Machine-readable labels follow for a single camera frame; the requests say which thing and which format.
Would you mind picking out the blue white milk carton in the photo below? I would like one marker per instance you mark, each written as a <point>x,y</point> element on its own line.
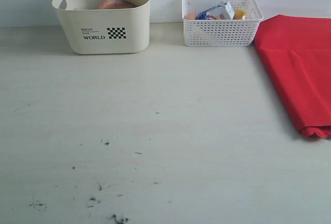
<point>220,11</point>

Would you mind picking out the round wooden plate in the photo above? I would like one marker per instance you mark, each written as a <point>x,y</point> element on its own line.
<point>116,4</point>

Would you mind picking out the brown egg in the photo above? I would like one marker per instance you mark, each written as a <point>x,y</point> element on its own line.
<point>191,16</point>

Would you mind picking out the white perforated plastic basket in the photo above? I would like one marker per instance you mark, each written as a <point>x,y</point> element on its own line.
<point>220,33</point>

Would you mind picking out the red scalloped tablecloth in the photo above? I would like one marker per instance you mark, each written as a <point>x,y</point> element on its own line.
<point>295,52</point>

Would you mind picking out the yellow lemon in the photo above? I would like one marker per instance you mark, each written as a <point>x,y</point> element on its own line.
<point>240,15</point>

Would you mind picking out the cream plastic bin WORLD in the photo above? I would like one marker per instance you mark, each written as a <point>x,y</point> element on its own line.
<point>104,31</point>

